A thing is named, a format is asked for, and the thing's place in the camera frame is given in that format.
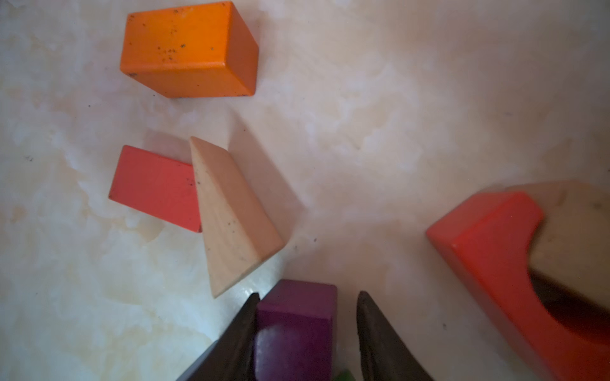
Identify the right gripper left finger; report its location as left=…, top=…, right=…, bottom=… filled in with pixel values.
left=178, top=293, right=260, bottom=380

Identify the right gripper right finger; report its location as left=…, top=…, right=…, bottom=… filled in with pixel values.
left=356, top=291, right=432, bottom=381

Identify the purple cube block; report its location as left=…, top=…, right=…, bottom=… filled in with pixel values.
left=254, top=279, right=338, bottom=380

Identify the green cube block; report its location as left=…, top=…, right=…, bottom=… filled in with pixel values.
left=333, top=369, right=355, bottom=381

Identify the natural wood triangle block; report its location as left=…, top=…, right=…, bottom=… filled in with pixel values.
left=189, top=137, right=285, bottom=298

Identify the red arch block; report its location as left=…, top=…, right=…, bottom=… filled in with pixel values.
left=426, top=191, right=609, bottom=380

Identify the red rectangular block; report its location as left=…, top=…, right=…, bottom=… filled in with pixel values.
left=109, top=145, right=202, bottom=233

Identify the natural wood cube block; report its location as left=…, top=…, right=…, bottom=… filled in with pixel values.
left=505, top=180, right=609, bottom=311

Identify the orange wooden block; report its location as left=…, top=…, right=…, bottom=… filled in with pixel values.
left=120, top=1, right=259, bottom=98

